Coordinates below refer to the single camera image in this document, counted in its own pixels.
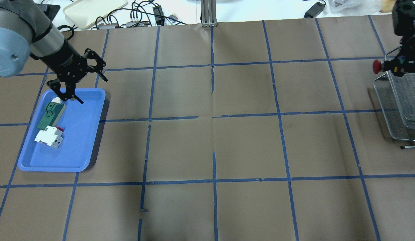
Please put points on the red emergency stop button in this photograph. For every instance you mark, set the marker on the red emergency stop button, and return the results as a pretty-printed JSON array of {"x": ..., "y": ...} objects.
[{"x": 386, "y": 66}]

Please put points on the clear plastic bag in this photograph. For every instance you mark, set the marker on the clear plastic bag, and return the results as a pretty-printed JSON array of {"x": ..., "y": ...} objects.
[{"x": 355, "y": 7}]

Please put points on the blue plastic tray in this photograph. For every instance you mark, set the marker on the blue plastic tray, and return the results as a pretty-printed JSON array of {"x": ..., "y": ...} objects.
[{"x": 79, "y": 123}]

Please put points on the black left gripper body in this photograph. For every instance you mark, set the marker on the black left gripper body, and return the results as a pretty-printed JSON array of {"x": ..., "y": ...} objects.
[{"x": 62, "y": 60}]

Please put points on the black power adapter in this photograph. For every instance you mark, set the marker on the black power adapter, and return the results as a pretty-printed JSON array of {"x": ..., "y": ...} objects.
[{"x": 315, "y": 9}]

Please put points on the silver robot arm, left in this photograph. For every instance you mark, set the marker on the silver robot arm, left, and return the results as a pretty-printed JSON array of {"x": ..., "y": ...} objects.
[{"x": 27, "y": 32}]

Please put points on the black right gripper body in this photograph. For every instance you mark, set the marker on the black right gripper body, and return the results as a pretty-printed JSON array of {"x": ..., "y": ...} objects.
[{"x": 408, "y": 42}]

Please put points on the green terminal block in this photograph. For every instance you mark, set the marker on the green terminal block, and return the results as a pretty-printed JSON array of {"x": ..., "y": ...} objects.
[{"x": 53, "y": 111}]

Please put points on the silver wire mesh shelf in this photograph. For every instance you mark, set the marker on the silver wire mesh shelf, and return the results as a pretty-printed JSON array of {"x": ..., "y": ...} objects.
[{"x": 397, "y": 100}]

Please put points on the aluminium frame post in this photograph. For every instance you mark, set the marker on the aluminium frame post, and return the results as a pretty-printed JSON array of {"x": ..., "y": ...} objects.
[{"x": 208, "y": 13}]

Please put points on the white circuit breaker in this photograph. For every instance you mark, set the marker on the white circuit breaker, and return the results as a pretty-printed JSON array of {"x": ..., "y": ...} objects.
[{"x": 50, "y": 136}]

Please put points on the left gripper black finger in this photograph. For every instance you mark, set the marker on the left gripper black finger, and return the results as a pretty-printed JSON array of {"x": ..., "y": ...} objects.
[
  {"x": 76, "y": 98},
  {"x": 101, "y": 75}
]

